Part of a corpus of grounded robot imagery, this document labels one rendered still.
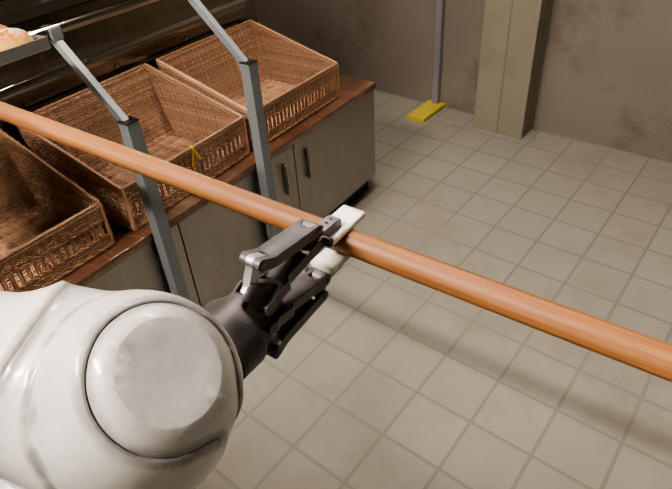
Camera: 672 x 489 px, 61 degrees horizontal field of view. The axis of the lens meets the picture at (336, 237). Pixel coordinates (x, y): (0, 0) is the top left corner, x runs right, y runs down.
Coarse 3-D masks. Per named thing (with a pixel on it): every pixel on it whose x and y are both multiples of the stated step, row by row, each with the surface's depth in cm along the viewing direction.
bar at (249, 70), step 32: (128, 0) 164; (192, 0) 180; (32, 32) 145; (64, 32) 152; (224, 32) 182; (256, 64) 183; (96, 96) 152; (256, 96) 187; (128, 128) 150; (256, 128) 194; (256, 160) 203; (160, 224) 170; (160, 256) 178
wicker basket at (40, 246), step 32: (0, 128) 177; (0, 160) 179; (32, 160) 172; (0, 192) 179; (32, 192) 186; (64, 192) 172; (0, 224) 180; (32, 224) 180; (64, 224) 154; (96, 224) 163; (0, 256) 168; (32, 256) 150; (64, 256) 166; (0, 288) 156; (32, 288) 153
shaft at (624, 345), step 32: (32, 128) 93; (64, 128) 89; (128, 160) 81; (160, 160) 79; (192, 192) 75; (224, 192) 72; (288, 224) 67; (352, 256) 63; (384, 256) 60; (416, 256) 59; (448, 288) 57; (480, 288) 55; (512, 288) 54; (544, 320) 52; (576, 320) 51; (608, 352) 49; (640, 352) 48
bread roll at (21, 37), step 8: (0, 32) 126; (8, 32) 126; (16, 32) 127; (24, 32) 129; (0, 40) 125; (8, 40) 126; (16, 40) 127; (24, 40) 128; (32, 40) 131; (0, 48) 125; (8, 48) 126
